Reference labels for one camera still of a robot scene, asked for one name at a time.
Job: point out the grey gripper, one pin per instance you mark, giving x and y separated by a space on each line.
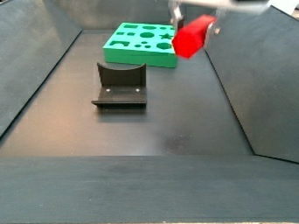
256 6

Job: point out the red hexagon block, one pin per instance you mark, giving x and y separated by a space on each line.
189 39

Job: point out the green shape sorting board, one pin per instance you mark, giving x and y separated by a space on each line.
142 44

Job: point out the black cradle stand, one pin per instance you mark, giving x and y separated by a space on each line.
122 86

